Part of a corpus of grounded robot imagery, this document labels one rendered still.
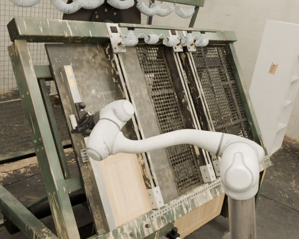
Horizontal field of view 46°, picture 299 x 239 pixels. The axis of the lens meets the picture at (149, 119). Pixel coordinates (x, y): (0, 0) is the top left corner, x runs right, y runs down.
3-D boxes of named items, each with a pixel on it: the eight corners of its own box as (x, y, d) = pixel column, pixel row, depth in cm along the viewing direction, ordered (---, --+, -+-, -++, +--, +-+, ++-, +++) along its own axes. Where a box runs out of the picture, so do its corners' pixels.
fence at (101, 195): (105, 231, 194) (110, 231, 191) (60, 68, 200) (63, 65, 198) (112, 228, 198) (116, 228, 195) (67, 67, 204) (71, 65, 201)
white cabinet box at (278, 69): (269, 157, 564) (306, 26, 497) (235, 144, 595) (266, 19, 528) (280, 147, 612) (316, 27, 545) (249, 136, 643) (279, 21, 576)
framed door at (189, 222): (157, 251, 279) (159, 253, 277) (168, 191, 261) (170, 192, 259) (218, 213, 344) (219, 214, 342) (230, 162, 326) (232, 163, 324)
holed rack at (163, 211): (151, 220, 212) (151, 220, 212) (149, 215, 212) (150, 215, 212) (269, 158, 331) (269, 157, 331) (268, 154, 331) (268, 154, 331)
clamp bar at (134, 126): (147, 210, 219) (176, 207, 202) (96, 30, 226) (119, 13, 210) (158, 205, 226) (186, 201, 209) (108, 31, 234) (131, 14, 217)
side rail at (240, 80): (253, 157, 333) (264, 155, 326) (219, 47, 340) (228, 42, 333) (257, 155, 339) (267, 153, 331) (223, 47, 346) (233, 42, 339)
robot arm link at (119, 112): (103, 101, 162) (91, 122, 154) (125, 90, 152) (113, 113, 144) (120, 115, 167) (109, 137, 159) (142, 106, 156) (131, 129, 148)
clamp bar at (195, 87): (215, 177, 274) (241, 172, 258) (172, 33, 282) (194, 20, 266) (221, 173, 281) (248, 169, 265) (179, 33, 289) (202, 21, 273)
